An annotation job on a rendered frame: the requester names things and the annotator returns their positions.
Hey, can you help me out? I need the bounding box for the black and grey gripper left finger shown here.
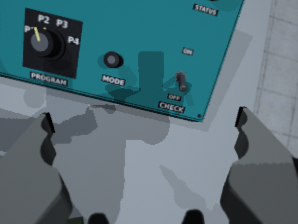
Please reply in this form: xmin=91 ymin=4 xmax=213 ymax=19
xmin=0 ymin=112 xmax=73 ymax=224

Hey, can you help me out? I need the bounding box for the dark teal control console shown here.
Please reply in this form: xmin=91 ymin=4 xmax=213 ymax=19
xmin=0 ymin=0 xmax=245 ymax=122

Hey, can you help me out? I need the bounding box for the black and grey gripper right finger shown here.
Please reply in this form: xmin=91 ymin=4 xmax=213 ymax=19
xmin=220 ymin=106 xmax=298 ymax=224

